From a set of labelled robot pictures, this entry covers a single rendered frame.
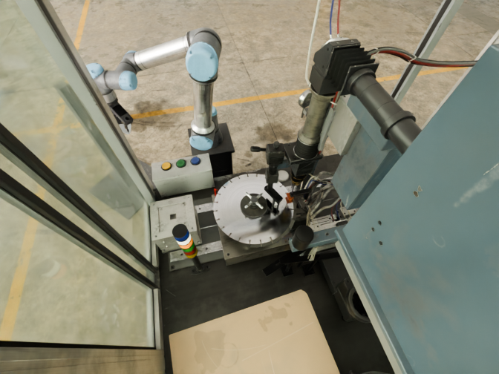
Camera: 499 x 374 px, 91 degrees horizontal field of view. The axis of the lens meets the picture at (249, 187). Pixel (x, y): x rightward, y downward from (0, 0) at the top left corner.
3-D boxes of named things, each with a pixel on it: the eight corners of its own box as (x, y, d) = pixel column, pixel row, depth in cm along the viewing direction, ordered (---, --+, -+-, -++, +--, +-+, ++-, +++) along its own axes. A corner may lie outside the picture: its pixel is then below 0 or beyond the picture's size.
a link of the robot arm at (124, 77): (136, 62, 106) (111, 61, 106) (127, 78, 100) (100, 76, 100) (142, 79, 112) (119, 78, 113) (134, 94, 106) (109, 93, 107)
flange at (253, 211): (272, 211, 100) (272, 208, 98) (246, 222, 98) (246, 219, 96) (259, 191, 106) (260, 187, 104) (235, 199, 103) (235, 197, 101)
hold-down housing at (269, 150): (264, 186, 92) (268, 149, 75) (263, 175, 95) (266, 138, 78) (279, 185, 93) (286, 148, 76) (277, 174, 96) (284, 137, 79)
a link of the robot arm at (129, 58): (217, 13, 98) (119, 47, 112) (214, 26, 92) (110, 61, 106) (229, 42, 107) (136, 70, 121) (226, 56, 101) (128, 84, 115)
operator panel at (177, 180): (161, 197, 127) (151, 180, 114) (160, 180, 133) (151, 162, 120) (214, 186, 131) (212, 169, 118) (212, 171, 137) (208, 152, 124)
